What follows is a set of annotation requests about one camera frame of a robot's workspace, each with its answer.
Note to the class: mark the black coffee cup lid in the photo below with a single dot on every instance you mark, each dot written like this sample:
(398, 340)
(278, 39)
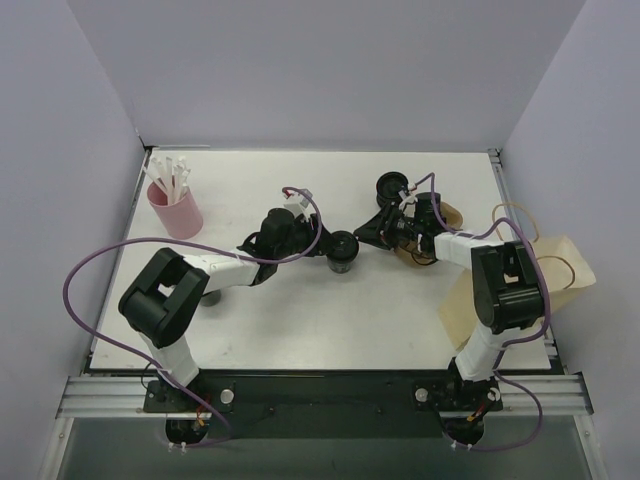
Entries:
(344, 246)

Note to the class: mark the pink straw holder cup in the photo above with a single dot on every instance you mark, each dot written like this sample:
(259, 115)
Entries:
(182, 220)

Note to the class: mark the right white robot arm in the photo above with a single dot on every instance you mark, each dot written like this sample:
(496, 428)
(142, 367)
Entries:
(506, 293)

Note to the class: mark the stack of black lids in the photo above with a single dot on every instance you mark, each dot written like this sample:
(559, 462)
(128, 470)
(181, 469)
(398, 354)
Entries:
(389, 188)

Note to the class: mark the grey paper coffee cup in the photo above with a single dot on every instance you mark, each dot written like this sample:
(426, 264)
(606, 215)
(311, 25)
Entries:
(339, 266)

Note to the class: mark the brown paper takeout bag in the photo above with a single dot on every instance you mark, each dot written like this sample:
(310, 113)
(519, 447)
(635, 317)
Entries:
(566, 273)

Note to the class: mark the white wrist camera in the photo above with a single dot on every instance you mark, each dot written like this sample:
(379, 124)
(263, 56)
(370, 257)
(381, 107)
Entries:
(407, 196)
(298, 203)

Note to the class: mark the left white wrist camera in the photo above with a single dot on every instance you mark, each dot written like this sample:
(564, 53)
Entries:
(298, 203)

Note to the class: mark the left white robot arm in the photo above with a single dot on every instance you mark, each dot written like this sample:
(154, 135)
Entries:
(162, 300)

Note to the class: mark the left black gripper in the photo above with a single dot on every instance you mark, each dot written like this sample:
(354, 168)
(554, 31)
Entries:
(316, 238)

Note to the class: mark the brown pulp cup carrier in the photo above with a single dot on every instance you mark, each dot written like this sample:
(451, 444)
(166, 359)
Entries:
(415, 246)

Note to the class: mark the white wrapped straws bundle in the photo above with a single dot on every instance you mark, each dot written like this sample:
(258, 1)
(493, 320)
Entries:
(170, 176)

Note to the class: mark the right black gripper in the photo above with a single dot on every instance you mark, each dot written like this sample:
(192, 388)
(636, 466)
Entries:
(388, 229)

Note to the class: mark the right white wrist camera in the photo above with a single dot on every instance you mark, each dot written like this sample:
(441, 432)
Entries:
(407, 196)

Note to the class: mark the black mounting base plate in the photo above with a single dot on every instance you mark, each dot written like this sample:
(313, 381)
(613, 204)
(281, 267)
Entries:
(327, 422)

